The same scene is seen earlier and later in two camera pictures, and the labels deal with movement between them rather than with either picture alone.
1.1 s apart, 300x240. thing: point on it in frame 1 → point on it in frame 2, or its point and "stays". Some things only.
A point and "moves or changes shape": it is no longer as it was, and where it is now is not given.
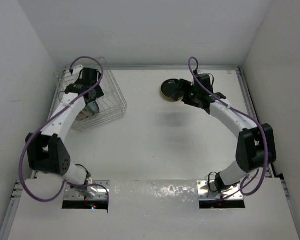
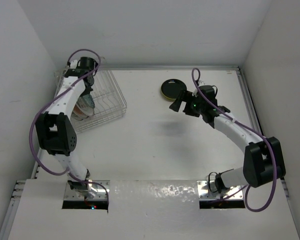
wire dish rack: (102, 99) stays
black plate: (169, 87) stays
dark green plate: (94, 106) moves or changes shape
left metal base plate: (93, 189) stays
